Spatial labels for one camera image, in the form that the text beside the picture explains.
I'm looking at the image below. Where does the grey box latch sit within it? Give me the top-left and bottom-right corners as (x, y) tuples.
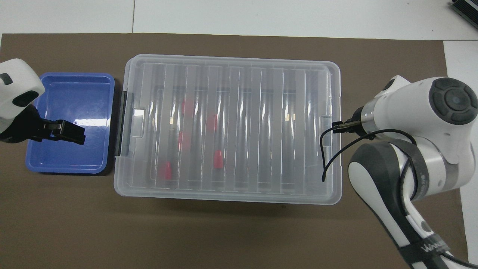
(115, 90), (130, 157)

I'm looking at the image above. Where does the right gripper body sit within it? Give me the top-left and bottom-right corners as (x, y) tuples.
(352, 106), (375, 140)

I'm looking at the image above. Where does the clear ribbed plastic lid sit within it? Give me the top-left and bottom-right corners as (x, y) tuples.
(114, 54), (342, 204)

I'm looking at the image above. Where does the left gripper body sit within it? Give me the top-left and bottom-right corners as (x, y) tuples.
(0, 105), (44, 144)

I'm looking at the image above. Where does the clear plastic storage box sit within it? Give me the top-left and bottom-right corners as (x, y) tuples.
(114, 54), (343, 205)

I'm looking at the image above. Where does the blue plastic tray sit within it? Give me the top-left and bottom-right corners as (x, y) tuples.
(25, 72), (116, 175)

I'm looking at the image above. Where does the black cable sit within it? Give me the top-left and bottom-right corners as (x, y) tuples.
(320, 120), (418, 183)

